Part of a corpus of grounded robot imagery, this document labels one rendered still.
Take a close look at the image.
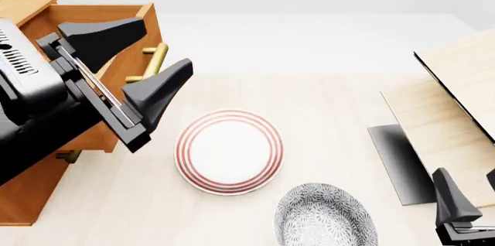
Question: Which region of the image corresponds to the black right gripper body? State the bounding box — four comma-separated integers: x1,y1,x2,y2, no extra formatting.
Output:
435,220,495,246

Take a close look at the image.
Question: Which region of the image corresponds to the wooden cabinet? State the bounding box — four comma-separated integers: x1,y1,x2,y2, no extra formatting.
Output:
0,0,73,227

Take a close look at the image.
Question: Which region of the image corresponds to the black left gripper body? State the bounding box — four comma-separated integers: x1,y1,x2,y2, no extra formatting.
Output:
36,32,152,154

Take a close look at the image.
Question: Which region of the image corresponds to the pale wood and black box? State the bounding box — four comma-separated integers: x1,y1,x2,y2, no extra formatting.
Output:
367,27,495,210

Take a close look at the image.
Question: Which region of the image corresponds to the long brass drawer handle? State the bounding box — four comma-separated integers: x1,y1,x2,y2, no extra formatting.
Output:
125,42,170,84

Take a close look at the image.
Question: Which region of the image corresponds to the white plate with red rings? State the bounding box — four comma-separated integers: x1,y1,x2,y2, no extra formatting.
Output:
173,108,285,196

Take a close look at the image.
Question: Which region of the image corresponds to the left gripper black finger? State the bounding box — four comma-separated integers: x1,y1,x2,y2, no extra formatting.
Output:
121,57,194,132
57,16,149,74

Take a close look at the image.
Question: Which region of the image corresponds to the black and white patterned bowl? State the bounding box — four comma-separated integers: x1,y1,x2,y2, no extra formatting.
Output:
274,182,380,246

